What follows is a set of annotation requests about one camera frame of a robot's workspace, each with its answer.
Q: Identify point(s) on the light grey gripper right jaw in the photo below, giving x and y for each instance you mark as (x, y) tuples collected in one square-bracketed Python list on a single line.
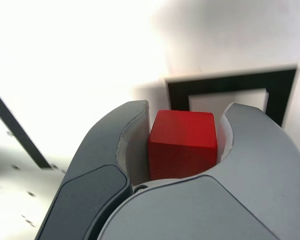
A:
[(240, 200)]

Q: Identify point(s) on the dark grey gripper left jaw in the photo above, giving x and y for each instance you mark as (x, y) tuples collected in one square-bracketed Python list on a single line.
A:
[(90, 175)]

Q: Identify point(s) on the black tape square outline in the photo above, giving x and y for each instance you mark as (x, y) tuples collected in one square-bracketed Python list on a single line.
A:
[(227, 85)]

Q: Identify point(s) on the black tape strip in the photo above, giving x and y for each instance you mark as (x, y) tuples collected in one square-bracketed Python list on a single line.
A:
[(15, 127)]

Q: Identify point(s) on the red cube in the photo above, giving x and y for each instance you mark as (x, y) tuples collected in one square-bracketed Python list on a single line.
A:
[(182, 140)]

